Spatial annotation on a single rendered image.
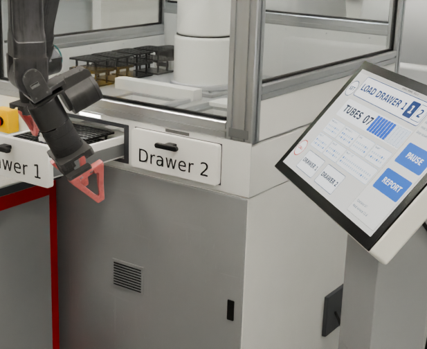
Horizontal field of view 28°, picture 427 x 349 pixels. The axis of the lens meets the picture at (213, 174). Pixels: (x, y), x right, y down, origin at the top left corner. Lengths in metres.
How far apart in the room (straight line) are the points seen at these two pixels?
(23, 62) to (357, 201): 0.64
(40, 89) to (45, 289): 1.28
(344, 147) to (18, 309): 1.26
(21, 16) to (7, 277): 1.22
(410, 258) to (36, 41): 0.82
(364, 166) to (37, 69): 0.63
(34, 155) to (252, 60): 0.60
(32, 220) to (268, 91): 0.82
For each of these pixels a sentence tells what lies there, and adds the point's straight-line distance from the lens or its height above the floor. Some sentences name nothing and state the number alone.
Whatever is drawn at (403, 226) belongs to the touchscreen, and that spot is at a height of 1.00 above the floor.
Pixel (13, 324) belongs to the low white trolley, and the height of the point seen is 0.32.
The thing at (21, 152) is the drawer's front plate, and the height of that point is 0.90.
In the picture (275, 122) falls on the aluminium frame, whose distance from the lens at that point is 2.26.
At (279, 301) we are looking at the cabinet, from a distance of 2.50.
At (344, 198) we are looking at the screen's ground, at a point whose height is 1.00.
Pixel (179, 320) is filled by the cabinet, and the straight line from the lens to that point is 2.47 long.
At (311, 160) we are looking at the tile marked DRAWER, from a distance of 1.80.
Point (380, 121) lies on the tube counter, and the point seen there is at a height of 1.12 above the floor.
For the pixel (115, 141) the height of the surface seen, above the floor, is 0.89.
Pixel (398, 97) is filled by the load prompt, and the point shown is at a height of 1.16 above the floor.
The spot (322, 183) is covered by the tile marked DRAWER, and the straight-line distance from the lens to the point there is 1.70.
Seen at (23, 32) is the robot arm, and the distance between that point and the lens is 1.47.
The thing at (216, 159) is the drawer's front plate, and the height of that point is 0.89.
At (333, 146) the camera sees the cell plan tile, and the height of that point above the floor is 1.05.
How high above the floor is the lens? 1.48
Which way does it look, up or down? 16 degrees down
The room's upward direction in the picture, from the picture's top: 2 degrees clockwise
